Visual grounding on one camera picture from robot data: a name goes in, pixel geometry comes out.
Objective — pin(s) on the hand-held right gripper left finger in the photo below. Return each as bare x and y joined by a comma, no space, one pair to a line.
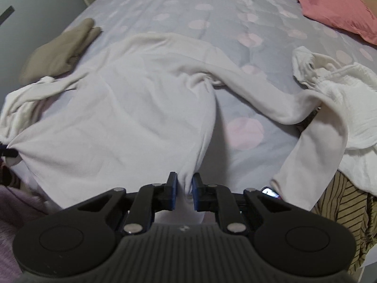
173,191

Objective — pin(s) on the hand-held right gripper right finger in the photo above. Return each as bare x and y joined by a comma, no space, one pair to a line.
198,193

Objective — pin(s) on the cream long-sleeved garment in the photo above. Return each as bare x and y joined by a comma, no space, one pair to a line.
132,109

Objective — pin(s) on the smartphone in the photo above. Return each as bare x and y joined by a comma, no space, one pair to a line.
269,192

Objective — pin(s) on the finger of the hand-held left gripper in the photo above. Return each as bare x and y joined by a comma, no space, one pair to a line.
8,153

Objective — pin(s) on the pink pillow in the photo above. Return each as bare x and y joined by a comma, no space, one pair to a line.
330,3

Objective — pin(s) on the beige garment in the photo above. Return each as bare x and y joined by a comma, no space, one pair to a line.
56,53

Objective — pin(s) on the brown striped garment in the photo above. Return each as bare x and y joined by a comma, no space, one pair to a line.
347,212

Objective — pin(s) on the person's purple fuzzy garment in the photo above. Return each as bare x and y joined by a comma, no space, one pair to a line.
17,212

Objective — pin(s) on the white crinkled garment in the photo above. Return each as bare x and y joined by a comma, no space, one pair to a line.
353,100

